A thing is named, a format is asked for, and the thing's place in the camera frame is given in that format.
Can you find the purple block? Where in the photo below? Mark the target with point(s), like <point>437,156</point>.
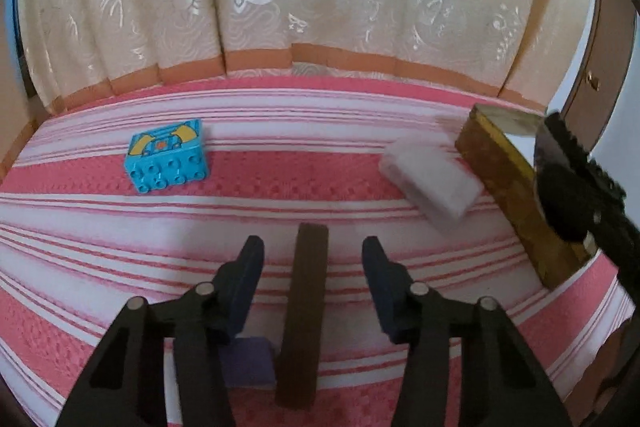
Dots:
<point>250,362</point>

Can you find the blue toy brick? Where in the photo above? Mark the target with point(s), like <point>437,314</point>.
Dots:
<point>165,172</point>

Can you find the gold tin box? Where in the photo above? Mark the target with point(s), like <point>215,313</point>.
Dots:
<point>505,187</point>

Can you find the brown wooden cabinet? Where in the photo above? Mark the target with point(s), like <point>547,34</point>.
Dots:
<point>600,37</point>

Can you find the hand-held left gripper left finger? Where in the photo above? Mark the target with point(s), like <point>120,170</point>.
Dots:
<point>240,292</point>

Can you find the pink striped bedspread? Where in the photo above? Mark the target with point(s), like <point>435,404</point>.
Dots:
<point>300,167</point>

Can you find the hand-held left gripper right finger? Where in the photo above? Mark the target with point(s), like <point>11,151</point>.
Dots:
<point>387,292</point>

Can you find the white plastic box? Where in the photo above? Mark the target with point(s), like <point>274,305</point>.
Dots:
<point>430,182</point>

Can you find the brown wooden bar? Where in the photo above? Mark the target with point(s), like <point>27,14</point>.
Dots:
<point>302,307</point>

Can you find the brass cabinet knob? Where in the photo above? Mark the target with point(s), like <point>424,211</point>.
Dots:
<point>593,81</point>

